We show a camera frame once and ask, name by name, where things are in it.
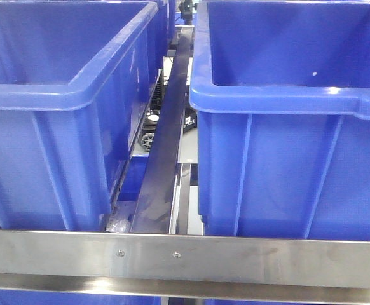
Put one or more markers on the steel shelf front beam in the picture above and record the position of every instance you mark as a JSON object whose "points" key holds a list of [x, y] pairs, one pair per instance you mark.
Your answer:
{"points": [[197, 267]]}

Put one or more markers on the upper blue bin right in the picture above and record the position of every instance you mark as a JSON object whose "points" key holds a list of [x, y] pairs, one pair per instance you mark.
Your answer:
{"points": [[282, 94]]}

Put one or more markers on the blue bin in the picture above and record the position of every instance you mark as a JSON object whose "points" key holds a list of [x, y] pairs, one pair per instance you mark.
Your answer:
{"points": [[35, 297], [282, 94], [75, 80]]}

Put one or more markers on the upper blue bin left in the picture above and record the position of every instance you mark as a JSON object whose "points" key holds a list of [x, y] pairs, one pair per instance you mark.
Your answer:
{"points": [[75, 80]]}

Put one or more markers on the lower blue bin left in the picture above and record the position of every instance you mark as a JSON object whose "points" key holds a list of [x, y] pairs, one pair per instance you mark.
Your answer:
{"points": [[35, 297]]}

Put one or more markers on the dark steel divider rail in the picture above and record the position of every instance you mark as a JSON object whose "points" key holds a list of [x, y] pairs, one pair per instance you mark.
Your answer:
{"points": [[153, 211]]}

